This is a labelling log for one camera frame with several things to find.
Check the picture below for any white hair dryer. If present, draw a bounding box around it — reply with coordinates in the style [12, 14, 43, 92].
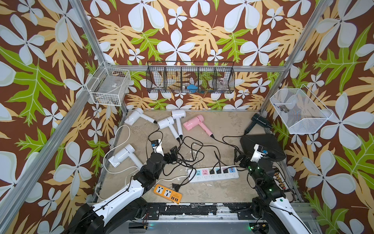
[157, 116, 180, 142]
[125, 108, 157, 126]
[109, 144, 143, 169]
[171, 109, 186, 139]

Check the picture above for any white hair dryer far left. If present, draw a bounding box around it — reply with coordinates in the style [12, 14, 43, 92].
[125, 108, 157, 126]

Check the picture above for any white hair dryer near left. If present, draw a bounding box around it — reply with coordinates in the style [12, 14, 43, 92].
[109, 144, 143, 169]

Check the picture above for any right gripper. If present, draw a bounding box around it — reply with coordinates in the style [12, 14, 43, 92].
[235, 148, 263, 187]

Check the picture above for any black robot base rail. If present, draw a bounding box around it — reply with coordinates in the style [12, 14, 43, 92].
[137, 202, 260, 220]

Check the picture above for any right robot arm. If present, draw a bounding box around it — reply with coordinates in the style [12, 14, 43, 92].
[234, 144, 311, 234]

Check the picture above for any white mesh basket right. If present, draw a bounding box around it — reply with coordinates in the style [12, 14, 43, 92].
[270, 85, 333, 135]

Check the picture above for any white wire basket left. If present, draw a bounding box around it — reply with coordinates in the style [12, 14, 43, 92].
[86, 62, 131, 106]

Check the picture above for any black hair dryer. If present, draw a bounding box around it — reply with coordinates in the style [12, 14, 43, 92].
[244, 113, 272, 135]

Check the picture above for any black plug on orange strip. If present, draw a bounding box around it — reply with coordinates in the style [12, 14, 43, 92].
[172, 183, 181, 192]

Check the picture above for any black dryer power cable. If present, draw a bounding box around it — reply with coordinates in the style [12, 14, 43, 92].
[217, 135, 252, 173]

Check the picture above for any black plastic tool case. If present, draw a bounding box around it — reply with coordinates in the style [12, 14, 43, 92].
[240, 134, 286, 162]

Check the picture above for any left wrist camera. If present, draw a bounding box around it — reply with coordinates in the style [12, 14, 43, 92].
[151, 139, 164, 155]

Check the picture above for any pink hair dryer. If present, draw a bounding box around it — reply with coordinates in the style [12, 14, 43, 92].
[183, 115, 214, 138]

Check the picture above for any metal clip in basket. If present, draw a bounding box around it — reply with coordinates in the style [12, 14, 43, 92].
[279, 105, 290, 113]

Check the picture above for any white multicolour power strip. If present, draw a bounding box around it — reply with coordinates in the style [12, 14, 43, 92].
[187, 166, 239, 183]

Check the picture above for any blue object in basket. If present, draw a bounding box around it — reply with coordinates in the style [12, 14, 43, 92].
[187, 84, 198, 94]

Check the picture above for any orange power strip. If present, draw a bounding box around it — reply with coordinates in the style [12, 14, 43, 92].
[153, 184, 182, 204]

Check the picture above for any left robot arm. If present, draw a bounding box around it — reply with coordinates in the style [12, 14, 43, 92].
[63, 146, 178, 234]

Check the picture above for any black wire basket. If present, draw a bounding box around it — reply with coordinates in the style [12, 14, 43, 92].
[145, 61, 235, 94]

